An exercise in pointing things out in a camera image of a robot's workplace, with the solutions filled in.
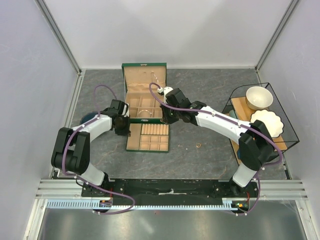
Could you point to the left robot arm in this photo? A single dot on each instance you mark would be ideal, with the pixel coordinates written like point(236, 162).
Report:
point(71, 152)

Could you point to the cream round bowl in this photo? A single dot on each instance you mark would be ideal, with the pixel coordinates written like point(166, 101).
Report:
point(258, 98)

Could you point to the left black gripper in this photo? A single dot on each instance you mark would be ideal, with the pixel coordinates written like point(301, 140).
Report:
point(126, 132)

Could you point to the green jewelry box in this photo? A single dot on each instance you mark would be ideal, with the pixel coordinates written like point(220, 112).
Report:
point(143, 107)

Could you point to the blue mug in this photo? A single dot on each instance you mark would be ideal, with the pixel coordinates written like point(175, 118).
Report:
point(239, 154)

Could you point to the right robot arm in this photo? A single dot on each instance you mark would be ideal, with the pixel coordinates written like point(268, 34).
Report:
point(255, 144)

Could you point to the black wire shelf rack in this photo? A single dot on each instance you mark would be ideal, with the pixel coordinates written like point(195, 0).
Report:
point(236, 102)

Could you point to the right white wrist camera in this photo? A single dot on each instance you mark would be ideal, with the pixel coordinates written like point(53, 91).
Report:
point(163, 91)

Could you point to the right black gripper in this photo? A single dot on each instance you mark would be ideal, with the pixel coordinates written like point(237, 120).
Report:
point(165, 118)

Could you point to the blue ceramic bowl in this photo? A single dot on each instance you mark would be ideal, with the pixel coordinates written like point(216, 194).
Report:
point(88, 117)

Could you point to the white scalloped bowl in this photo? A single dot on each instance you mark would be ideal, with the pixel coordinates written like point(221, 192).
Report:
point(273, 122)

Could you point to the slotted cable duct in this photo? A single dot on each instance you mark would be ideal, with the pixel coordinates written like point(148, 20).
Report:
point(101, 205)

